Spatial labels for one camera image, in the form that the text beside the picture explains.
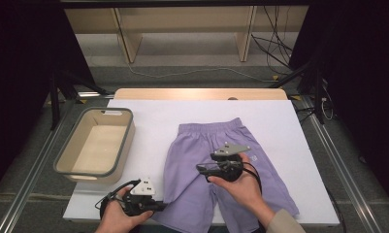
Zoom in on light wooden table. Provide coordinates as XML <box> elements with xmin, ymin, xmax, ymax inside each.
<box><xmin>113</xmin><ymin>87</ymin><xmax>288</xmax><ymax>101</ymax></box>

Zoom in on grey cable loop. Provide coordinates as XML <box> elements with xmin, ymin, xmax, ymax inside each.
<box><xmin>321</xmin><ymin>95</ymin><xmax>336</xmax><ymax>121</ymax></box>

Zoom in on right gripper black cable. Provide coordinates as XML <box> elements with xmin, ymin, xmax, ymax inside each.
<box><xmin>242</xmin><ymin>161</ymin><xmax>264</xmax><ymax>195</ymax></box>

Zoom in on beige storage bin grey rim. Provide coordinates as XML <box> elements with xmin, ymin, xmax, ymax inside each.
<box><xmin>52</xmin><ymin>106</ymin><xmax>137</xmax><ymax>185</ymax></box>

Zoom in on aluminium floor rail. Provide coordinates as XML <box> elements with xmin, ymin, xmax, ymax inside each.
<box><xmin>300</xmin><ymin>96</ymin><xmax>385</xmax><ymax>233</ymax></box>
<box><xmin>0</xmin><ymin>96</ymin><xmax>83</xmax><ymax>233</ymax></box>

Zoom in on short aluminium rail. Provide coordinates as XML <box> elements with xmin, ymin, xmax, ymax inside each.
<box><xmin>77</xmin><ymin>91</ymin><xmax>115</xmax><ymax>99</ymax></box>

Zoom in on black metal stand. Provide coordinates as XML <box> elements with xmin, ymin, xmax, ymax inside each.
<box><xmin>269</xmin><ymin>56</ymin><xmax>327</xmax><ymax>125</ymax></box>
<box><xmin>48</xmin><ymin>69</ymin><xmax>111</xmax><ymax>130</ymax></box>

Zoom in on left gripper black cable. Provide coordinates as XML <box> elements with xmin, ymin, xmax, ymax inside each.
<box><xmin>94</xmin><ymin>179</ymin><xmax>142</xmax><ymax>221</ymax></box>

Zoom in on purple shorts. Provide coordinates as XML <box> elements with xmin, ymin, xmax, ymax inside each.
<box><xmin>151</xmin><ymin>116</ymin><xmax>301</xmax><ymax>233</ymax></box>

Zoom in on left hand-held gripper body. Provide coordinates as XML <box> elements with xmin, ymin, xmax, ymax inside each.
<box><xmin>122</xmin><ymin>177</ymin><xmax>157</xmax><ymax>217</ymax></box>

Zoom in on black curtain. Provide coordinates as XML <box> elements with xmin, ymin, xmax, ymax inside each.
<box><xmin>0</xmin><ymin>0</ymin><xmax>98</xmax><ymax>198</ymax></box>
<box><xmin>288</xmin><ymin>0</ymin><xmax>389</xmax><ymax>205</ymax></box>

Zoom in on thin black floor cable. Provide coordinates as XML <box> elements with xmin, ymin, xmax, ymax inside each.
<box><xmin>326</xmin><ymin>187</ymin><xmax>347</xmax><ymax>233</ymax></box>

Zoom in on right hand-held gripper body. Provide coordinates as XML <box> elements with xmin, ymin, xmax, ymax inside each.
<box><xmin>211</xmin><ymin>142</ymin><xmax>251</xmax><ymax>183</ymax></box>

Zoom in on person's left hand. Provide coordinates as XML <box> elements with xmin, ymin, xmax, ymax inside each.
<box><xmin>94</xmin><ymin>186</ymin><xmax>154</xmax><ymax>233</ymax></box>

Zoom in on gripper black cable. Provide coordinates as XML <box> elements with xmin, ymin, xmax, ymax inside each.
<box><xmin>242</xmin><ymin>161</ymin><xmax>264</xmax><ymax>195</ymax></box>
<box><xmin>94</xmin><ymin>179</ymin><xmax>142</xmax><ymax>221</ymax></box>

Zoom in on beige wooden shelf unit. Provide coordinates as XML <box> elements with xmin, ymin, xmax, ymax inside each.
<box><xmin>64</xmin><ymin>5</ymin><xmax>309</xmax><ymax>64</ymax></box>

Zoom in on person's right hand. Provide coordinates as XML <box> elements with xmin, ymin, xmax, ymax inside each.
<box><xmin>208</xmin><ymin>152</ymin><xmax>265</xmax><ymax>212</ymax></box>

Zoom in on tangle of black cables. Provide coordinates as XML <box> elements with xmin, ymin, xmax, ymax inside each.
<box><xmin>249</xmin><ymin>5</ymin><xmax>295</xmax><ymax>77</ymax></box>

